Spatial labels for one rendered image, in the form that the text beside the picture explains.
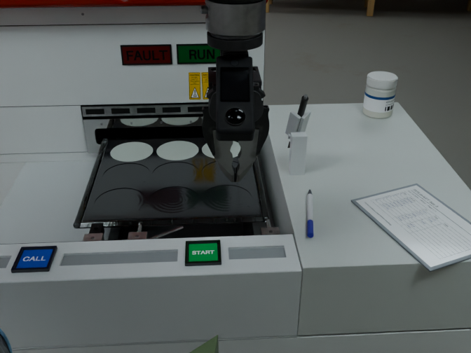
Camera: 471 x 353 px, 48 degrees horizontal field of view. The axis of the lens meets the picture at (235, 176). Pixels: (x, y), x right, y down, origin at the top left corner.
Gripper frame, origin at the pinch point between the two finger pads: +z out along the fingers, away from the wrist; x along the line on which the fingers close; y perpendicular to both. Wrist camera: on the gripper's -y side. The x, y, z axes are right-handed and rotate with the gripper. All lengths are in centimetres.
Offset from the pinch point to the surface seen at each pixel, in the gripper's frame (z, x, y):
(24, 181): 29, 49, 49
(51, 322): 23.2, 28.9, -3.9
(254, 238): 14.6, -3.5, 4.5
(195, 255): 14.2, 6.1, 0.0
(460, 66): 110, -211, 357
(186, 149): 21, 9, 48
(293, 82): 110, -64, 329
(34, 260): 14.3, 30.9, 0.4
